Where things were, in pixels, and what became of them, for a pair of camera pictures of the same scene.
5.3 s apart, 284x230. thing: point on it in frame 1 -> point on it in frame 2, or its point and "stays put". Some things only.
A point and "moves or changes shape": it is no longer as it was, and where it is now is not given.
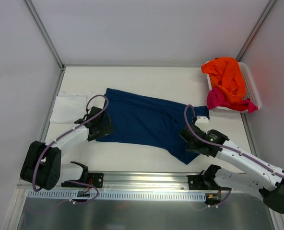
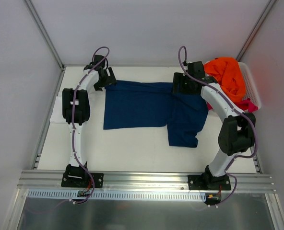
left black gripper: x=106 y=124 -> x=108 y=79
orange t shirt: x=226 y=77 stays put
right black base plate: x=205 y=182 stays put
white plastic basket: x=251 y=92 stays put
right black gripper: x=188 y=137 -> x=180 y=85
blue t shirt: x=141 y=120 moves or changes shape
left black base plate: x=96 y=179 stays put
